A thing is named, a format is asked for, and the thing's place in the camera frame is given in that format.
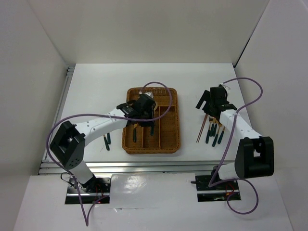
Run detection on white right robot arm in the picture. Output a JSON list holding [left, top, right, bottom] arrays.
[[196, 85, 274, 189]]

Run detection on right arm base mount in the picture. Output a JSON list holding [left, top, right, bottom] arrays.
[[191, 175, 241, 202]]

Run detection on gold spoon pile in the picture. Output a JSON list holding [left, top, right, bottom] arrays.
[[205, 116, 214, 144]]

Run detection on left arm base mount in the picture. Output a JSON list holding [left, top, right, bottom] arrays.
[[60, 173, 111, 205]]

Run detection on gold fork green handle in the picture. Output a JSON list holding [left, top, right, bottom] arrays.
[[106, 133, 111, 145]]

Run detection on gold knife green handle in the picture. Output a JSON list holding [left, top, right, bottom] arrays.
[[133, 123, 138, 143]]

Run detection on gold knife pile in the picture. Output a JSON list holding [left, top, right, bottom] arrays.
[[210, 120, 217, 137]]

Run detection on brown wicker cutlery tray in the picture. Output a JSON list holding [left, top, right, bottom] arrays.
[[122, 87, 180, 154]]

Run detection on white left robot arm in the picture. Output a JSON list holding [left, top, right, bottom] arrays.
[[50, 92, 156, 192]]

